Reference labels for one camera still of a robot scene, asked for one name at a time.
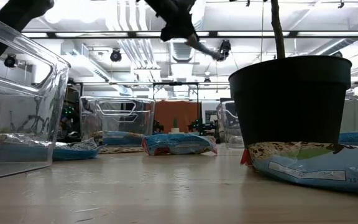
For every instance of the small potted cactus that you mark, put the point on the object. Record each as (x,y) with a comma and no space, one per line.
(175,123)

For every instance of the black ceiling spotlight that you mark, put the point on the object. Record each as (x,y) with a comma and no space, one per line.
(226,46)

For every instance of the black ceiling camera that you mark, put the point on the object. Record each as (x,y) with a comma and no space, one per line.
(116,56)
(10,61)

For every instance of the black ceiling light rail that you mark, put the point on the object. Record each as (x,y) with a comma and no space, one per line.
(132,34)

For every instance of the silver blue granola bar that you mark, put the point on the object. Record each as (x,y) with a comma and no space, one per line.
(73,152)
(123,138)

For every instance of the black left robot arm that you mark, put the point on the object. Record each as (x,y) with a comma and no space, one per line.
(20,12)

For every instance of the blue red green granola bar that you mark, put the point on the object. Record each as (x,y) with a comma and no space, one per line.
(306,168)

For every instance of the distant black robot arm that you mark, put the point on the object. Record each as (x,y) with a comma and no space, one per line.
(199,127)
(157,127)

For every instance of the orange room partition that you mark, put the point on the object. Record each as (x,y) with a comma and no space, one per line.
(179,115)

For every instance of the black plastic plant pot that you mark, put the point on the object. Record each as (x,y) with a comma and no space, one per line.
(291,102)

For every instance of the round woven placemat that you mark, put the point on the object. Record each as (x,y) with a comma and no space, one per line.
(120,150)

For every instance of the silver ceiling air duct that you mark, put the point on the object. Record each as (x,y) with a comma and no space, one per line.
(183,53)

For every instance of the distant black frame rig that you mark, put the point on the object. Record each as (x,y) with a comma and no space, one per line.
(176,83)

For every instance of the clear plastic bin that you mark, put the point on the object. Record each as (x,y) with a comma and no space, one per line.
(228,124)
(59,93)
(120,118)

